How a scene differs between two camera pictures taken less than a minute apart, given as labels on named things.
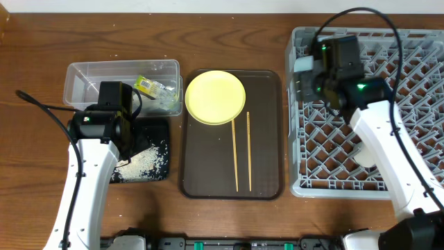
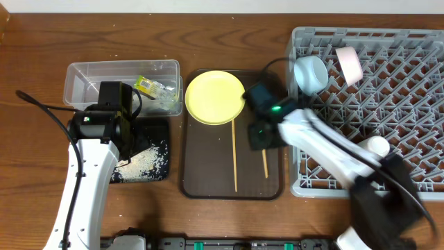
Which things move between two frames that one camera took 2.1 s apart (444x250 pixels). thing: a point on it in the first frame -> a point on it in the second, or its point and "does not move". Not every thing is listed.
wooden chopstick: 249,148 -> 264,155
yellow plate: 215,97 does not move
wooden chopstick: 233,127 does not move
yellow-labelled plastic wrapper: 153,89 does not move
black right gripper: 303,82 -> 255,142
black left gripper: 131,127 does not move
